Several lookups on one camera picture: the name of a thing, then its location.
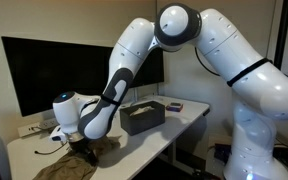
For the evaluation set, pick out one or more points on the wide black curved monitor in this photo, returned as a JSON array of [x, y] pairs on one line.
[[42, 70]]

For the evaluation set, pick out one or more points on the small red blue box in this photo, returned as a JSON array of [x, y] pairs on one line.
[[175, 107]]

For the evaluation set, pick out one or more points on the white power strip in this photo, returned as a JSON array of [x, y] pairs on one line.
[[43, 126]]

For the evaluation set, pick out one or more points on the grey fabric storage box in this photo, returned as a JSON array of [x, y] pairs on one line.
[[138, 123]]

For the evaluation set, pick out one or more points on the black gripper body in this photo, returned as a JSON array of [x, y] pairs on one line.
[[81, 148]]

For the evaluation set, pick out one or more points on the tan khaki shorts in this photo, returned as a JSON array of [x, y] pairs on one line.
[[76, 165]]

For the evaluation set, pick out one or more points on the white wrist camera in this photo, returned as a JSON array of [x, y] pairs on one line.
[[57, 135]]

